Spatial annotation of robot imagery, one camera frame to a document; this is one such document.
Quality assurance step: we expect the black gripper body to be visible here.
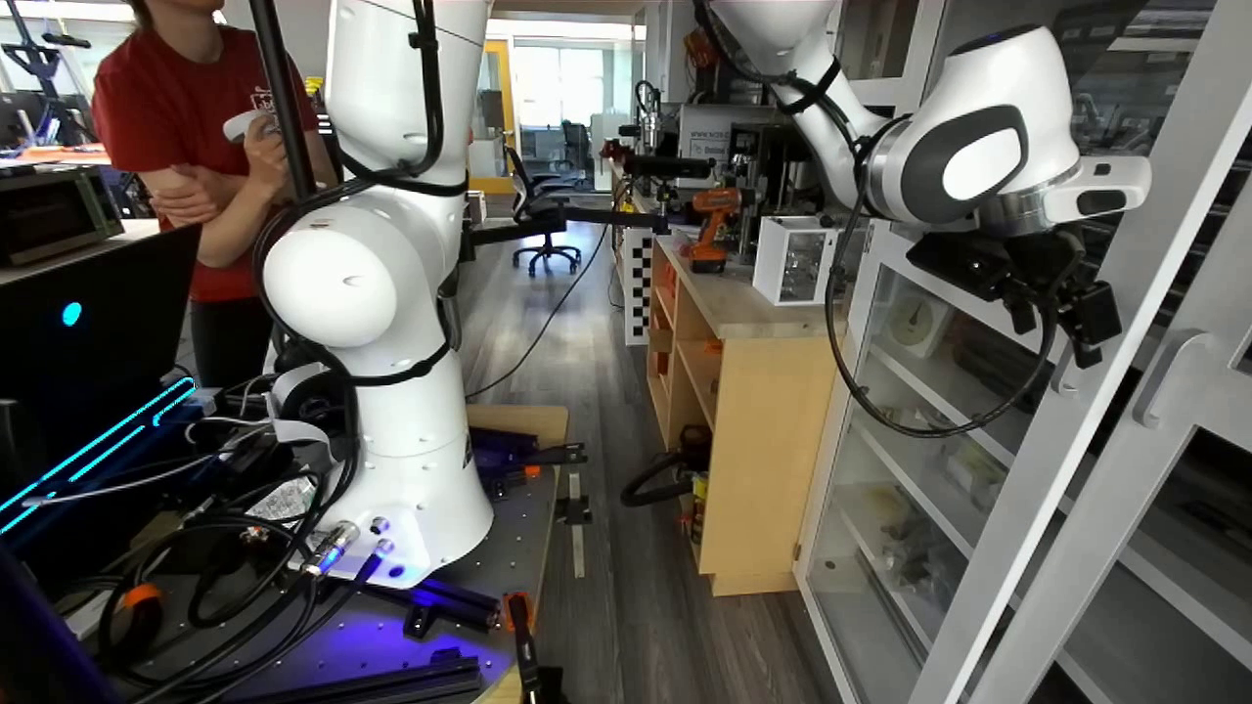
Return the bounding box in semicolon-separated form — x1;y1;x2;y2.
907;231;1123;367

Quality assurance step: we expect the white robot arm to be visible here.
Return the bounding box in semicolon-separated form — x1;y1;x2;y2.
264;0;1149;592

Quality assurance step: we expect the white glass door cabinet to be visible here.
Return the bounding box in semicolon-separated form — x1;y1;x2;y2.
800;0;1252;704

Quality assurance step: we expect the white clear box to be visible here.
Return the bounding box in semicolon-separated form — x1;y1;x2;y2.
750;214;838;305

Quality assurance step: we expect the light wooden shelf unit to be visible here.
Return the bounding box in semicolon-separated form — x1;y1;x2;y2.
646;241;840;596

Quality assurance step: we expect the orange power drill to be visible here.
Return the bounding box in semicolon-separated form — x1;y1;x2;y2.
685;189;745;272

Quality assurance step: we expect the black office chair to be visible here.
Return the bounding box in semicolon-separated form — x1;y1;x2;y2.
508;148;583;272

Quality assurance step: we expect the person in red shirt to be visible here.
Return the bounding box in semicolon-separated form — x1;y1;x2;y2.
93;0;288;386

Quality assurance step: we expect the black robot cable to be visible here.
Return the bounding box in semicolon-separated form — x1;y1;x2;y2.
819;206;1059;441

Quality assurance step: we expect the black camera stand pole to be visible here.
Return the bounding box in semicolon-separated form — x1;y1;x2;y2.
248;0;721;249

